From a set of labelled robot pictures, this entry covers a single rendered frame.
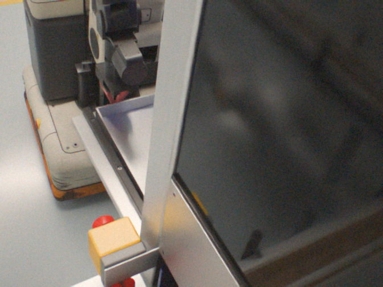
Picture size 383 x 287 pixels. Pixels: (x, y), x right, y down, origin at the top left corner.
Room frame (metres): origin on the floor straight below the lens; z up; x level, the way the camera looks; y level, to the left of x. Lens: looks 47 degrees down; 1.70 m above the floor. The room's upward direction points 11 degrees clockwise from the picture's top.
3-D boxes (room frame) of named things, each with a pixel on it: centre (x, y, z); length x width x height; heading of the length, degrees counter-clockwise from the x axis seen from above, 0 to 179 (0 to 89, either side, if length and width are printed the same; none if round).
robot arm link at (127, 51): (0.79, 0.17, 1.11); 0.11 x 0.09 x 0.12; 34
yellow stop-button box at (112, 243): (0.39, 0.09, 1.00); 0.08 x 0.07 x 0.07; 37
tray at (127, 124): (0.73, 0.03, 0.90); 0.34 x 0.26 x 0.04; 37
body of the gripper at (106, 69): (0.82, 0.19, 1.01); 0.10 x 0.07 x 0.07; 37
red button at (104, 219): (0.43, 0.11, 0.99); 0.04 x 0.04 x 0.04; 37
